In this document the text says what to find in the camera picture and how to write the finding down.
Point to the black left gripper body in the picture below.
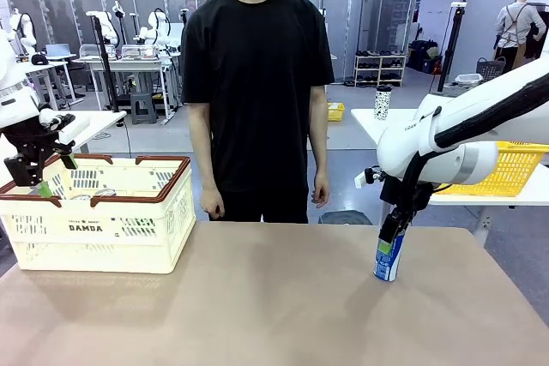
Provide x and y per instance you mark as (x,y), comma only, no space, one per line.
(32,143)

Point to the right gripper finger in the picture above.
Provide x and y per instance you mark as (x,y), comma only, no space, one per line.
(388,231)
(406,222)

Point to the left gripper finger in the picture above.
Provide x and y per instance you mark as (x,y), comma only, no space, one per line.
(66,158)
(21,171)

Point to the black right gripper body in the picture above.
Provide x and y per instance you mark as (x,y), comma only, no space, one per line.
(399,194)

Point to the blue drink can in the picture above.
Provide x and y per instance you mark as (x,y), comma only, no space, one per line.
(386,265)

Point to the person's left forearm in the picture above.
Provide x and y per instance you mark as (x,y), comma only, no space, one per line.
(319,151)

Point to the person's right forearm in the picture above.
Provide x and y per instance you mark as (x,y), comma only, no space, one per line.
(201,160)

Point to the white table beside basket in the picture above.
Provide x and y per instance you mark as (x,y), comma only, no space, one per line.
(103,119)

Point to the yellow plastic basket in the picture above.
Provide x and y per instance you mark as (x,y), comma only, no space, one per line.
(514,169)

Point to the person's left hand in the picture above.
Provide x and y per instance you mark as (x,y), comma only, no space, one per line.
(321,190)

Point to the person's right hand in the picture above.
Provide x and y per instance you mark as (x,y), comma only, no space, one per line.
(212,205)

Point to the silver-topped drink can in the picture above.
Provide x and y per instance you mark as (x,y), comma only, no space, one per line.
(79,197)

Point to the dark metal stand base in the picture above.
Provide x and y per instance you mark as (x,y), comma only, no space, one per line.
(345,217)

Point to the white side table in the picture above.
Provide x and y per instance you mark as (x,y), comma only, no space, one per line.
(364,126)

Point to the white background desk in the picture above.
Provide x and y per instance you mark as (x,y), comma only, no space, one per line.
(53,66)

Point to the black cap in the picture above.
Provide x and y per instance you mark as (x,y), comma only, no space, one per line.
(39,58)

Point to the black-spotted white tumbler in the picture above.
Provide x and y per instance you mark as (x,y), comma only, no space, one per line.
(382,104)

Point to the grey step stool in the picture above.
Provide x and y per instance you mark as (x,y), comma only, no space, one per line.
(143,102)

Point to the open laptop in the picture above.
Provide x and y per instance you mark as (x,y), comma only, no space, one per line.
(58,49)

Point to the black tripod stand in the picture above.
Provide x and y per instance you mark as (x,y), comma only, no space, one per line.
(103,61)

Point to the small yellow floor crate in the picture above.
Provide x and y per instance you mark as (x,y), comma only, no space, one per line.
(336,112)

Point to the clear plastic box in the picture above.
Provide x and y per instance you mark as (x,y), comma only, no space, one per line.
(134,51)
(91,51)

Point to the white background workbench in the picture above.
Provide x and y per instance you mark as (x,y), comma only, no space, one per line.
(124,64)

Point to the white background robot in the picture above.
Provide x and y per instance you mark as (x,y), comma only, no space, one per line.
(107,23)
(25,27)
(154,27)

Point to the white shoe rack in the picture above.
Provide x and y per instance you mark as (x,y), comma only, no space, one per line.
(380,69)

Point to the white tray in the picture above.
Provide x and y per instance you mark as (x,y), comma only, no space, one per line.
(468,79)

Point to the black bags pile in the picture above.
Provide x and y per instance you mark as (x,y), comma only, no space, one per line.
(422,55)

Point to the black pole with white top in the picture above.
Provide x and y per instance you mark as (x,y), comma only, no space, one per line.
(450,49)

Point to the person in black T-shirt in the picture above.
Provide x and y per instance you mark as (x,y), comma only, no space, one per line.
(257,83)

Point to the mannequin with apron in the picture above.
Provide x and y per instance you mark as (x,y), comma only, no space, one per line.
(514,23)

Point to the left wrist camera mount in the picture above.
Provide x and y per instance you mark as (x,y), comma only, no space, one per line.
(77,126)

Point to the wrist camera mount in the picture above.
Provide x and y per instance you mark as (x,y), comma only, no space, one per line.
(362,178)
(77,126)

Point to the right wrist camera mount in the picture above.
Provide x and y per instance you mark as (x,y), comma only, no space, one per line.
(362,178)

